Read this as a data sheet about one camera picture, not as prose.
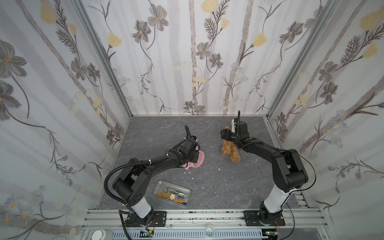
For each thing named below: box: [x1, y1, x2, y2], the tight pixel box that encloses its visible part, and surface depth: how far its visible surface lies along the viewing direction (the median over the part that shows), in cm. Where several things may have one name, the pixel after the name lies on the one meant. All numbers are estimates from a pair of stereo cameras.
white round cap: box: [91, 229, 114, 240], surface depth 64 cm
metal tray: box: [153, 180, 191, 206], surface depth 85 cm
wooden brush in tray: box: [156, 192, 186, 204], surface depth 83 cm
